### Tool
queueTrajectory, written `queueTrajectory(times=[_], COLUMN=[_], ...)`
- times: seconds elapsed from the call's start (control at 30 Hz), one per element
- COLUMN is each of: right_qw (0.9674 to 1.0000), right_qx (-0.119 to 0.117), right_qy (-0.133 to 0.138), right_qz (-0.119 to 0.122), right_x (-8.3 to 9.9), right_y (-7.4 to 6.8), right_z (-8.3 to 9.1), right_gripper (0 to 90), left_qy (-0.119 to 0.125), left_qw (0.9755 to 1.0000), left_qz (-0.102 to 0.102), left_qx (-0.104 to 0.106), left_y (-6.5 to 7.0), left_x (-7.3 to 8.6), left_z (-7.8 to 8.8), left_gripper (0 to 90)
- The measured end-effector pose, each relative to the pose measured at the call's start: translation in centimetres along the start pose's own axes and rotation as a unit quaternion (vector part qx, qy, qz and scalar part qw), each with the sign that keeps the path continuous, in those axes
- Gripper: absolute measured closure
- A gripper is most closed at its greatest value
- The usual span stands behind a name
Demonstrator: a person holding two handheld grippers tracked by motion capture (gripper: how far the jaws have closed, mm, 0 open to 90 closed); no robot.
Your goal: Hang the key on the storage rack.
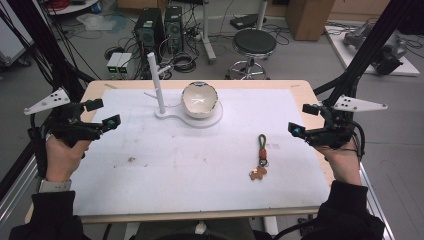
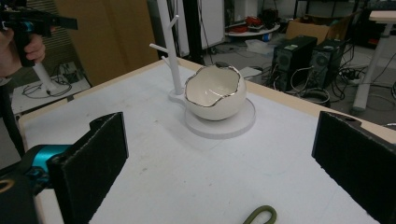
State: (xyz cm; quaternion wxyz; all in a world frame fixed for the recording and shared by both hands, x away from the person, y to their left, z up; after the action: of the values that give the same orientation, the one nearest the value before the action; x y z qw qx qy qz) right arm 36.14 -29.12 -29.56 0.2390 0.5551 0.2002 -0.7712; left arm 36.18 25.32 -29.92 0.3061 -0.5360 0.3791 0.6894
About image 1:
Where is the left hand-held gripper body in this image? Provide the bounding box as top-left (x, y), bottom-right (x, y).
top-left (23, 87), bottom-right (105, 148)

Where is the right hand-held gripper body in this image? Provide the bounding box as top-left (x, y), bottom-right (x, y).
top-left (304, 94), bottom-right (389, 149)

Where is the person's right hand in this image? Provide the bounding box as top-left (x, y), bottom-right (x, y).
top-left (314, 139), bottom-right (363, 187)

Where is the person's left hand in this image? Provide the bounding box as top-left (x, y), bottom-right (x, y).
top-left (44, 134), bottom-right (93, 183)

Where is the white power supply unit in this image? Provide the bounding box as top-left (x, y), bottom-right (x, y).
top-left (106, 52), bottom-right (123, 80)
top-left (117, 52), bottom-right (135, 80)

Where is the white peg stand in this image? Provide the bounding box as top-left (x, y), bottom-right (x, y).
top-left (143, 51), bottom-right (224, 130)

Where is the grey wrist watch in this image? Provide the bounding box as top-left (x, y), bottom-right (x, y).
top-left (37, 178), bottom-right (73, 194)

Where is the clear plastic sheet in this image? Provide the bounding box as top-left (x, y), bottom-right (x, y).
top-left (75, 12), bottom-right (118, 33)

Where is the white table mat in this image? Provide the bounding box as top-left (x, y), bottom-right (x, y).
top-left (71, 87), bottom-right (332, 217)

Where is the black round stool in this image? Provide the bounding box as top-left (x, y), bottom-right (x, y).
top-left (227, 28), bottom-right (278, 81)

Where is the brown cardboard box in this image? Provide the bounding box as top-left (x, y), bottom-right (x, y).
top-left (285, 0), bottom-right (336, 42)

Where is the white ceramic bowl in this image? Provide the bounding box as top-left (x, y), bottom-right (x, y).
top-left (180, 81), bottom-right (220, 120)

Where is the black computer tower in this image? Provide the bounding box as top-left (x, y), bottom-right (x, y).
top-left (134, 7), bottom-right (165, 52)
top-left (163, 5), bottom-right (185, 54)

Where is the grey machine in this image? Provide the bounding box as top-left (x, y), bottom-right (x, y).
top-left (342, 22), bottom-right (408, 76)

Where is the round white table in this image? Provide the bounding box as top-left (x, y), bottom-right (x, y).
top-left (45, 0), bottom-right (101, 16)

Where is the white floor board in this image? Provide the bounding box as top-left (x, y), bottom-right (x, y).
top-left (324, 24), bottom-right (421, 77)

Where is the white desk leg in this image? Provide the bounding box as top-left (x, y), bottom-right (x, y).
top-left (255, 0), bottom-right (269, 31)
top-left (199, 0), bottom-right (218, 65)

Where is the black laptop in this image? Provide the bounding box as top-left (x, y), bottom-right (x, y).
top-left (229, 13), bottom-right (268, 31)

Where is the right hand-held gripper cable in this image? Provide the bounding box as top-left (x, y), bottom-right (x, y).
top-left (348, 119), bottom-right (367, 162)

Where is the hand-held gripper cable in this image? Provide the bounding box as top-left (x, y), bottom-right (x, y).
top-left (348, 119), bottom-right (367, 162)
top-left (27, 112), bottom-right (48, 178)

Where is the keychain with brown strap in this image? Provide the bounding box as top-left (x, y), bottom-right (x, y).
top-left (248, 133), bottom-right (269, 182)

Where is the left hand-held gripper cable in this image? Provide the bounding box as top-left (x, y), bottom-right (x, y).
top-left (27, 112), bottom-right (48, 178)

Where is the aluminium rail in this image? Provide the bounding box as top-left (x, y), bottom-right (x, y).
top-left (0, 155), bottom-right (38, 229)
top-left (357, 162), bottom-right (396, 240)

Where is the black frame pole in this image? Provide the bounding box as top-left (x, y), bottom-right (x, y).
top-left (5, 0), bottom-right (96, 103)
top-left (313, 0), bottom-right (418, 106)

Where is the coiled black cable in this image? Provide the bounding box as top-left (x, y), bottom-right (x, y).
top-left (172, 52), bottom-right (198, 74)

